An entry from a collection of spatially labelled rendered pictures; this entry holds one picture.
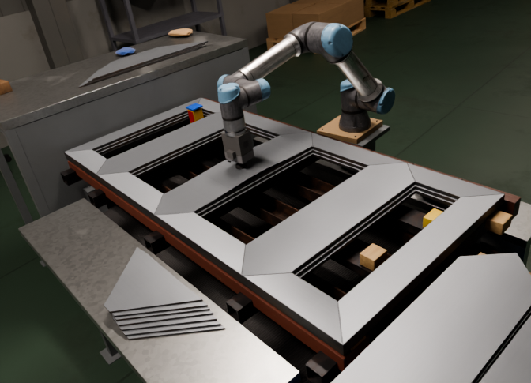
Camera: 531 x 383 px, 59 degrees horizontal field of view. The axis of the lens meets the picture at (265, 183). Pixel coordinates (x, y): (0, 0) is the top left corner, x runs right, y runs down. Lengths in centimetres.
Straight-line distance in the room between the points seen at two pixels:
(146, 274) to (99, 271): 20
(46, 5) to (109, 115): 278
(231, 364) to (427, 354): 44
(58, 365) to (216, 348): 134
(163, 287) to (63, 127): 109
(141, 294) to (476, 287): 85
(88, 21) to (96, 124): 309
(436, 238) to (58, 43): 426
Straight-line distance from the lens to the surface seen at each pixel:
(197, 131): 210
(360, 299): 115
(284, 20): 632
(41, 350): 257
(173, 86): 244
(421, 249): 129
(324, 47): 182
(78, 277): 158
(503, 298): 120
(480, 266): 127
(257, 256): 129
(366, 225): 141
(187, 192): 164
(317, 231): 135
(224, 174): 168
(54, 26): 500
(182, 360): 122
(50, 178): 228
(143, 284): 139
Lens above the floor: 166
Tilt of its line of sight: 30 degrees down
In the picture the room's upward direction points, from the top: 8 degrees counter-clockwise
